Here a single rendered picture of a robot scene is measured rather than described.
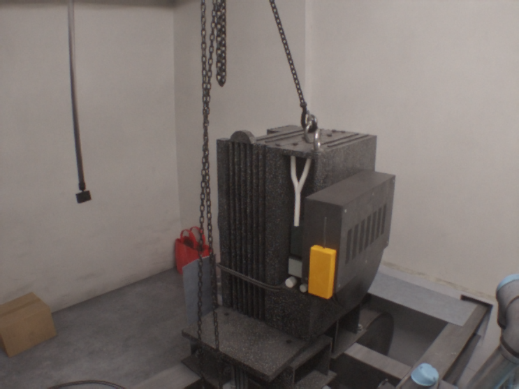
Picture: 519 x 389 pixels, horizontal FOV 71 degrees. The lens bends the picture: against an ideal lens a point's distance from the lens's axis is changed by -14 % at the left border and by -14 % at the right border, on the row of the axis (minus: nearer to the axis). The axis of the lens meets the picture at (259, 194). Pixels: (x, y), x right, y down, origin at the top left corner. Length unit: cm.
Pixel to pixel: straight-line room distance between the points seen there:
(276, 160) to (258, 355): 69
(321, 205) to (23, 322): 247
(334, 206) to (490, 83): 129
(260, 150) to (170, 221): 262
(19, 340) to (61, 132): 158
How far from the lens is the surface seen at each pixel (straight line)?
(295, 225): 145
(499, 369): 117
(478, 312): 243
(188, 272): 184
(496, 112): 225
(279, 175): 140
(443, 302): 244
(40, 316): 327
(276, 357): 153
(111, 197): 358
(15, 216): 332
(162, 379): 183
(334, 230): 126
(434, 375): 135
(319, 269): 130
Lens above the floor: 188
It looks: 17 degrees down
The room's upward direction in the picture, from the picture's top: straight up
